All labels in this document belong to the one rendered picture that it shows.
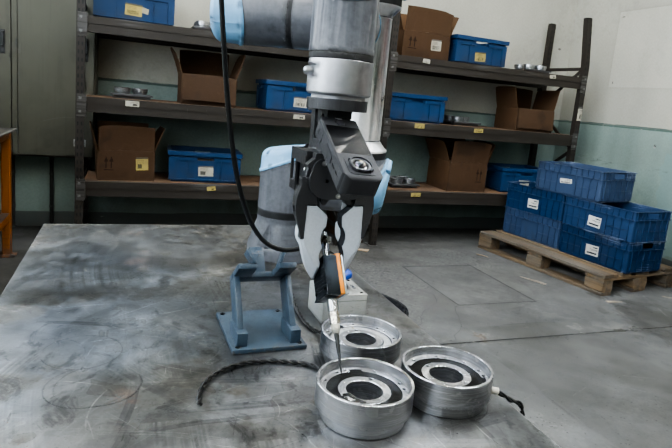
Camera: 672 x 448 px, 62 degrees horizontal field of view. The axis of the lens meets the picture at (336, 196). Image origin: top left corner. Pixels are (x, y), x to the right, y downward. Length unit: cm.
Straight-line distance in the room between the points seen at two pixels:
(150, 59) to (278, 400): 404
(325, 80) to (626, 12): 518
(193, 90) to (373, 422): 358
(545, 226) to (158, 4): 327
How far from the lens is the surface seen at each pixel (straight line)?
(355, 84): 63
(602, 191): 439
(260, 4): 75
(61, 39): 434
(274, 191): 112
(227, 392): 67
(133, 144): 405
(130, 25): 397
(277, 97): 418
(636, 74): 551
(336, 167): 57
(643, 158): 533
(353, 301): 86
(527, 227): 482
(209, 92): 404
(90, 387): 70
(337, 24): 63
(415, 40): 455
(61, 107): 434
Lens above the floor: 113
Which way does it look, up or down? 10 degrees down
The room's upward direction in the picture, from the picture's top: 5 degrees clockwise
